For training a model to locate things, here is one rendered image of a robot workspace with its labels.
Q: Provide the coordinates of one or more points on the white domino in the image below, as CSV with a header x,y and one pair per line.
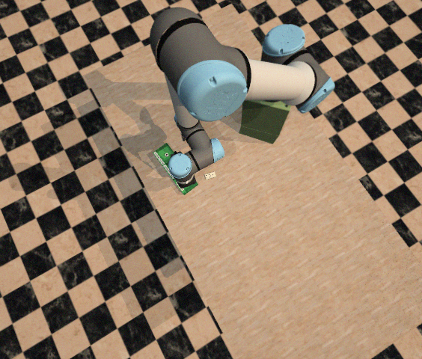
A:
x,y
210,175

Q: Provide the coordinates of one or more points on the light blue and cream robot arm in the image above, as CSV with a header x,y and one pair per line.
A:
x,y
207,80

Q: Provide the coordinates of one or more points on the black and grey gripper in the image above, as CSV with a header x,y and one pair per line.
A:
x,y
187,183

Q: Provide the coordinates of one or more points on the green three-compartment bin rack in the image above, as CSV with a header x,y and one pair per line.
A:
x,y
160,155

